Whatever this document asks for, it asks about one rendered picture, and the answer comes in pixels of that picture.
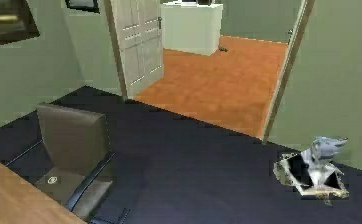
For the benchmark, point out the brown office chair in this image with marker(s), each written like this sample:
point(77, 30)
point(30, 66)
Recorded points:
point(72, 140)

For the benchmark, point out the small dark floor object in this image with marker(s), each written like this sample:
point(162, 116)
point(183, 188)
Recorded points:
point(223, 49)

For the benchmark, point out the white panelled room door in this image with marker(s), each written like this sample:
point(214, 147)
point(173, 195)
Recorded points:
point(140, 40)

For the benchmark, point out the white cabinet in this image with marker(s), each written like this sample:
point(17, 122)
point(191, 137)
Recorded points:
point(192, 26)

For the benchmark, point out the grey crumpled floor object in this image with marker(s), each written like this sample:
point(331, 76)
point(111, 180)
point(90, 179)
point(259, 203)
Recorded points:
point(314, 170)

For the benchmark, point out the small black framed picture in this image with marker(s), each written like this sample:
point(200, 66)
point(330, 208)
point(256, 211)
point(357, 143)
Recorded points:
point(84, 4)

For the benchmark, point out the brown wooden table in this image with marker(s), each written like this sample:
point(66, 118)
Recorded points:
point(15, 200)

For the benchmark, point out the dark framed wall picture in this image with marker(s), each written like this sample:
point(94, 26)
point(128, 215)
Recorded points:
point(9, 20)

